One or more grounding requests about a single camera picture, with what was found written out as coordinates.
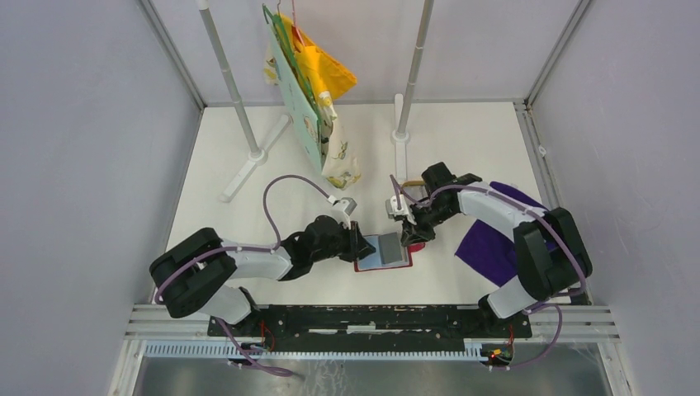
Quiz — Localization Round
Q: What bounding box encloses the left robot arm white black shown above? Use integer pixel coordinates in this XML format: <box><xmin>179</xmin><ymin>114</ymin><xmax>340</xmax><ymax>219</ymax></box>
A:
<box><xmin>149</xmin><ymin>215</ymin><xmax>376</xmax><ymax>337</ymax></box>

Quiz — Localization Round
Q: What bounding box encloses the left grey stand pole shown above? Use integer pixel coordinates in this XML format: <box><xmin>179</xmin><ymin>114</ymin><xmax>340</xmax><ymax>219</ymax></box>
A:
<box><xmin>196</xmin><ymin>0</ymin><xmax>291</xmax><ymax>203</ymax></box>

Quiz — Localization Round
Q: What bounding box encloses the right grey stand pole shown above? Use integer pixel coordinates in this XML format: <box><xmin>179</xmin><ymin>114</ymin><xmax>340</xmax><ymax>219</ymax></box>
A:
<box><xmin>390</xmin><ymin>0</ymin><xmax>434</xmax><ymax>182</ymax></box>

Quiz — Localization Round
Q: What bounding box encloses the tan oval card tray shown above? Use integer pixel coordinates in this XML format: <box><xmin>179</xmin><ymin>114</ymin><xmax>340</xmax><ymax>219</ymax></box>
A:
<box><xmin>401</xmin><ymin>180</ymin><xmax>425</xmax><ymax>188</ymax></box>

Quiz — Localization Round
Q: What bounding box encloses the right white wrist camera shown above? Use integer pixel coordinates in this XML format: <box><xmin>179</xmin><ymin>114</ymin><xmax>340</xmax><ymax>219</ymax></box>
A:
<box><xmin>385</xmin><ymin>195</ymin><xmax>416</xmax><ymax>224</ymax></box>

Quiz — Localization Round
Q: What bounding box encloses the purple cloth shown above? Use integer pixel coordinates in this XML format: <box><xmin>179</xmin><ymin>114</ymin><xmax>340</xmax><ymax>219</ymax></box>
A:
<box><xmin>455</xmin><ymin>181</ymin><xmax>548</xmax><ymax>287</ymax></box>

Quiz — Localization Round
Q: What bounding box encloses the cream patterned fabric bag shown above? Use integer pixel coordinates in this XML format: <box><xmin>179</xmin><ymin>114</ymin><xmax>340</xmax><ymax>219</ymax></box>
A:
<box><xmin>263</xmin><ymin>45</ymin><xmax>362</xmax><ymax>190</ymax></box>

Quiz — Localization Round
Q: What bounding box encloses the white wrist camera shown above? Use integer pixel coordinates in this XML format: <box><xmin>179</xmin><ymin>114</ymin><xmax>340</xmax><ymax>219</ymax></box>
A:
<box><xmin>327</xmin><ymin>196</ymin><xmax>357</xmax><ymax>229</ymax></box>
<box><xmin>385</xmin><ymin>195</ymin><xmax>416</xmax><ymax>224</ymax></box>

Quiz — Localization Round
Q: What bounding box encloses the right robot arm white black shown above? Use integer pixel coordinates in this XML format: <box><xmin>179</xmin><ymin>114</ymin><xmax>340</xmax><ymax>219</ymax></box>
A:
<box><xmin>386</xmin><ymin>163</ymin><xmax>593</xmax><ymax>337</ymax></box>

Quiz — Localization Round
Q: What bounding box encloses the red leather card holder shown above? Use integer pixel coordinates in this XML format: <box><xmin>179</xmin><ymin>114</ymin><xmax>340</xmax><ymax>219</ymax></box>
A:
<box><xmin>354</xmin><ymin>233</ymin><xmax>425</xmax><ymax>272</ymax></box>

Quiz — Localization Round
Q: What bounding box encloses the grey card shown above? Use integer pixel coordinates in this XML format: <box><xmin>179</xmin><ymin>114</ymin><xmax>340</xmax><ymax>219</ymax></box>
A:
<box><xmin>378</xmin><ymin>233</ymin><xmax>405</xmax><ymax>267</ymax></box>

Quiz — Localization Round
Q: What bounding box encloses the grey stand pole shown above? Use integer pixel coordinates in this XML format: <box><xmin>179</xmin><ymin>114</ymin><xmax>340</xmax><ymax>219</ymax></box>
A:
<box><xmin>196</xmin><ymin>0</ymin><xmax>291</xmax><ymax>203</ymax></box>
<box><xmin>390</xmin><ymin>0</ymin><xmax>434</xmax><ymax>182</ymax></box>

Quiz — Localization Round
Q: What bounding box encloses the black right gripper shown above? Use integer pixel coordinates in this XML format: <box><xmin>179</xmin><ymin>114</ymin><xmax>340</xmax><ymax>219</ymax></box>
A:
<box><xmin>400</xmin><ymin>199</ymin><xmax>456</xmax><ymax>248</ymax></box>

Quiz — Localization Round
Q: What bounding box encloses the white toothed cable rail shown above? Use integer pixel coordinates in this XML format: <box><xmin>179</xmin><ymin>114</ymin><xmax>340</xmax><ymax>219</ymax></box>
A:
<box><xmin>144</xmin><ymin>341</ymin><xmax>487</xmax><ymax>362</ymax></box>

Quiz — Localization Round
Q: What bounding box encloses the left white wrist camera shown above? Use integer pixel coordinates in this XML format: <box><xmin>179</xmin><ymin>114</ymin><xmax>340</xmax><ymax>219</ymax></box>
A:
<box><xmin>327</xmin><ymin>196</ymin><xmax>357</xmax><ymax>229</ymax></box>

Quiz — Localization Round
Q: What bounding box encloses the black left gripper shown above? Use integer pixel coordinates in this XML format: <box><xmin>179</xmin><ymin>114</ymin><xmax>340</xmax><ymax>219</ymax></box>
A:
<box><xmin>311</xmin><ymin>219</ymin><xmax>376</xmax><ymax>262</ymax></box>

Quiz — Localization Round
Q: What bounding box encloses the yellow cloth hanging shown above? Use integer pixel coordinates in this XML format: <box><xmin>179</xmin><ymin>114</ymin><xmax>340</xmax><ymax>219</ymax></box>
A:
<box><xmin>285</xmin><ymin>21</ymin><xmax>357</xmax><ymax>106</ymax></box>

